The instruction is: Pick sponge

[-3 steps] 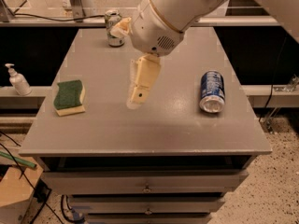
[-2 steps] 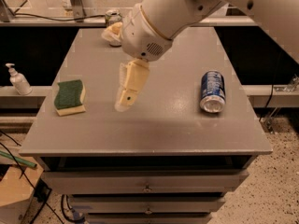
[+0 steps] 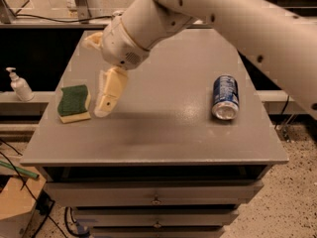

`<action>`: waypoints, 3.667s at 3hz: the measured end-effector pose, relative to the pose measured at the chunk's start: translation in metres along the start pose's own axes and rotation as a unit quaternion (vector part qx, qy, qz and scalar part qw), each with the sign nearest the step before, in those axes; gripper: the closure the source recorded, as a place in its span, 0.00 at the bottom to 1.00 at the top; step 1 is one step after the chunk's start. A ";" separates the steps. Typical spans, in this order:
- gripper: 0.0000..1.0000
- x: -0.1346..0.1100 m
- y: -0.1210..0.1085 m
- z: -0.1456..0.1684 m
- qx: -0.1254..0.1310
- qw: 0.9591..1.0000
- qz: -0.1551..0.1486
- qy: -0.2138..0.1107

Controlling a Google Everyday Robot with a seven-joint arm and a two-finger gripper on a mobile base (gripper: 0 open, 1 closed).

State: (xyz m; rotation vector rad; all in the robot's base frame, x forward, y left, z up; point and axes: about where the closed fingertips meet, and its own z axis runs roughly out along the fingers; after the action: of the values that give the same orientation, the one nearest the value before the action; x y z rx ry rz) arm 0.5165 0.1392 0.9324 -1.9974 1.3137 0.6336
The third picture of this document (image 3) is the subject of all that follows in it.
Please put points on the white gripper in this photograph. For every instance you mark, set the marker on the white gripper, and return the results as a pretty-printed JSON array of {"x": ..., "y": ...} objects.
[{"x": 121, "y": 49}]

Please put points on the green and yellow sponge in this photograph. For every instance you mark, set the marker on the green and yellow sponge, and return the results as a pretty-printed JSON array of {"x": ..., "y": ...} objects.
[{"x": 74, "y": 104}]

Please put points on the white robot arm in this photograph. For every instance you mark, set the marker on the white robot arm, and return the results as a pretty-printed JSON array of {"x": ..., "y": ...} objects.
[{"x": 282, "y": 45}]

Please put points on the white pump bottle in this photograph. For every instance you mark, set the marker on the white pump bottle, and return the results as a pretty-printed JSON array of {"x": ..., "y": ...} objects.
[{"x": 20, "y": 85}]

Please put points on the grey drawer cabinet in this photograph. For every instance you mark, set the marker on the grey drawer cabinet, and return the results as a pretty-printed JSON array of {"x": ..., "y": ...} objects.
[{"x": 163, "y": 129}]

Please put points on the blue soda can lying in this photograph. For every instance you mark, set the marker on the blue soda can lying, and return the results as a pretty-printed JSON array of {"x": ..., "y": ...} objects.
[{"x": 225, "y": 100}]

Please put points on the top grey drawer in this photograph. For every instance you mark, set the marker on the top grey drawer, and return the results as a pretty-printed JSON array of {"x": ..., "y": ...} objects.
[{"x": 162, "y": 193}]

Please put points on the grey drawer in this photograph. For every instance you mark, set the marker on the grey drawer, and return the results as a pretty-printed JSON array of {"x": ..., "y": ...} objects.
[
  {"x": 162, "y": 193},
  {"x": 156, "y": 217}
]

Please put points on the green rod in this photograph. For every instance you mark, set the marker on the green rod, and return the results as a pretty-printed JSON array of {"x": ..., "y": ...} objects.
[{"x": 20, "y": 171}]

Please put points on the middle grey drawer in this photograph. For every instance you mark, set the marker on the middle grey drawer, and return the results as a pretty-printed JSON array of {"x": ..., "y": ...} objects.
[{"x": 156, "y": 217}]

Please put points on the cardboard box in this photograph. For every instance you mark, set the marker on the cardboard box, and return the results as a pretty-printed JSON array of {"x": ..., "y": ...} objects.
[{"x": 17, "y": 205}]

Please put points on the left metal bracket post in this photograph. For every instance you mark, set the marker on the left metal bracket post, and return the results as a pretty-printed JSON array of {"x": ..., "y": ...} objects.
[{"x": 87, "y": 9}]

